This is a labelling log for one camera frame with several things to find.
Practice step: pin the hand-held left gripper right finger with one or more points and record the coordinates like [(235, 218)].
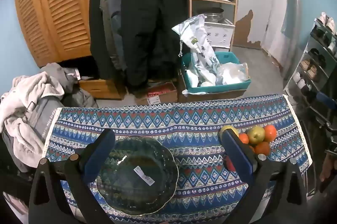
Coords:
[(234, 150)]

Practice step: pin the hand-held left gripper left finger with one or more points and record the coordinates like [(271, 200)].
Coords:
[(98, 152)]

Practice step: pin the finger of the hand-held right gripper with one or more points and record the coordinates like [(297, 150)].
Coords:
[(321, 118), (326, 98)]

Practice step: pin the red apple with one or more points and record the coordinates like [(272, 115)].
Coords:
[(230, 164)]

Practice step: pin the yellow apple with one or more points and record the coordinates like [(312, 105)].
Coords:
[(226, 129)]

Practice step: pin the yellow-green apple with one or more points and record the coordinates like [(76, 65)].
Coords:
[(255, 135)]

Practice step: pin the scalloped glass bowl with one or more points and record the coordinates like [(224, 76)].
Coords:
[(137, 187)]

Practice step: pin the person's right hand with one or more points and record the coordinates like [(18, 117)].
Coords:
[(327, 171)]

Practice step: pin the shoe rack with shoes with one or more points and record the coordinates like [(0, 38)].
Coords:
[(318, 55)]

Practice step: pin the blue patterned tablecloth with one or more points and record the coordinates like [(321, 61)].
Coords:
[(184, 121)]

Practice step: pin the wooden drawer unit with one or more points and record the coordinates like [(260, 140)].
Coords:
[(101, 87)]

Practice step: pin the grey garment pile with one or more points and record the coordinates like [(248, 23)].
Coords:
[(68, 92)]

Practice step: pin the teal plastic basket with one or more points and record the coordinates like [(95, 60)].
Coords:
[(192, 87)]

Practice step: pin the clear plastic bag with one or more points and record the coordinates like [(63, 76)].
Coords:
[(233, 72)]

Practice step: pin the small cardboard box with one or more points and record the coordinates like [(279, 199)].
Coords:
[(158, 96)]

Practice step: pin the white fleece blanket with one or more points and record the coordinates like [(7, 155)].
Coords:
[(23, 108)]

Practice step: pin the white printed rice bag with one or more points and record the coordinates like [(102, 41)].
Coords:
[(200, 47)]

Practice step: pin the white storage crate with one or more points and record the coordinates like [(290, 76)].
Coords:
[(219, 32)]

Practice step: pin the large steel pot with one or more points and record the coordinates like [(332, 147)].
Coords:
[(213, 14)]

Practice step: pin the black hanging coat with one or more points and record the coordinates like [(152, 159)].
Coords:
[(147, 15)]

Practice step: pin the wooden shelf rack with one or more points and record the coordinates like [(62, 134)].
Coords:
[(210, 1)]

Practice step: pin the grey hanging jacket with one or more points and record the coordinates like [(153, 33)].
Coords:
[(113, 2)]

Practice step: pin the wooden louvered wardrobe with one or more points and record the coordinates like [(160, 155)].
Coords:
[(52, 7)]

